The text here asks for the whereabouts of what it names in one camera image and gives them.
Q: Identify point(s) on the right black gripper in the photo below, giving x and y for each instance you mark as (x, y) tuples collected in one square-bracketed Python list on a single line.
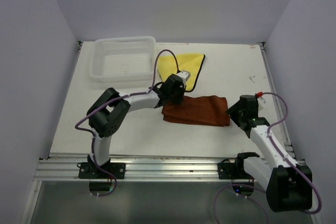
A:
[(231, 111)]

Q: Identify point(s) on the white plastic basket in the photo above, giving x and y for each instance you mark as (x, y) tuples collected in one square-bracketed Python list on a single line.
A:
[(122, 59)]

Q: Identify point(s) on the yellow towel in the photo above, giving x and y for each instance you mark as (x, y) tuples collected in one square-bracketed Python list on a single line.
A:
[(186, 62)]

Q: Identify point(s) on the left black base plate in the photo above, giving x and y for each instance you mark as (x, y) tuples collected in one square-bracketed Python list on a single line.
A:
[(88, 170)]

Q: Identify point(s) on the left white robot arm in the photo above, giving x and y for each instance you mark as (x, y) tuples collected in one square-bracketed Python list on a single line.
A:
[(108, 112)]

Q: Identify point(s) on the aluminium mounting rail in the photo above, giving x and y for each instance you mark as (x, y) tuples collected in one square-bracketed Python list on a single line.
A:
[(137, 168)]

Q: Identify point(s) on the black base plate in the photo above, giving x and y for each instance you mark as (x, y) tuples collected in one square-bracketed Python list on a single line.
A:
[(228, 170), (88, 170)]

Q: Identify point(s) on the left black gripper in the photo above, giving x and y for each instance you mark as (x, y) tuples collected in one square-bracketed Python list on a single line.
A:
[(181, 88)]

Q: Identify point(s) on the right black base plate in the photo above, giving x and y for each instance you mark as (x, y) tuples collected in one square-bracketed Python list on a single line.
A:
[(228, 170)]

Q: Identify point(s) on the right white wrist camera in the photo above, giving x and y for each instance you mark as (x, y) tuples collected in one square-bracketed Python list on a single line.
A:
[(261, 101)]

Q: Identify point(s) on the brown towel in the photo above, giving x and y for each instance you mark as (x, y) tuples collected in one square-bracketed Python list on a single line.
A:
[(205, 110)]

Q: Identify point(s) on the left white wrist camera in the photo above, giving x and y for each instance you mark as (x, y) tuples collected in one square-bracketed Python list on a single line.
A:
[(184, 75)]

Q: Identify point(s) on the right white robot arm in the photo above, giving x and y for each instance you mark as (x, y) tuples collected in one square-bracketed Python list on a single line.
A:
[(287, 183)]

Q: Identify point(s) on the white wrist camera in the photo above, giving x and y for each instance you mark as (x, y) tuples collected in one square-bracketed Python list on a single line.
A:
[(261, 101), (184, 75)]

